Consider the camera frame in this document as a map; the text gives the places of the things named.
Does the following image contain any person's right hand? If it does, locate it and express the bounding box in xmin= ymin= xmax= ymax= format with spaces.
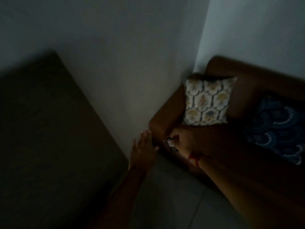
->
xmin=167 ymin=127 xmax=203 ymax=160

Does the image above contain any person's left hand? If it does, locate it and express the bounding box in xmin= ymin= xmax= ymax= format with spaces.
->
xmin=129 ymin=130 xmax=159 ymax=176

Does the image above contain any small black silver handheld device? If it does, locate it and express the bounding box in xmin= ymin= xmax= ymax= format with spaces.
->
xmin=163 ymin=136 xmax=178 ymax=152

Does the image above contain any person's left forearm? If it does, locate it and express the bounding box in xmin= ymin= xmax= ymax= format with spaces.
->
xmin=85 ymin=166 xmax=151 ymax=229

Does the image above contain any person's right forearm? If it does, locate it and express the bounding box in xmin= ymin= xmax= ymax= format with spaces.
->
xmin=195 ymin=154 xmax=305 ymax=229

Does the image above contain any red thread wristband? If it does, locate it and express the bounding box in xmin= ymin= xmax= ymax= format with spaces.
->
xmin=188 ymin=153 xmax=203 ymax=168

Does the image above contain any white floral patterned cushion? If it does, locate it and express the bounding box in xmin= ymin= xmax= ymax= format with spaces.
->
xmin=182 ymin=77 xmax=238 ymax=126

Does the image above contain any brown sofa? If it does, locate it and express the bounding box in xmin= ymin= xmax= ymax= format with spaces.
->
xmin=149 ymin=55 xmax=305 ymax=198

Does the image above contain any blue patterned cushion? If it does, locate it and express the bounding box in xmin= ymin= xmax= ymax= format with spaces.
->
xmin=244 ymin=95 xmax=305 ymax=165

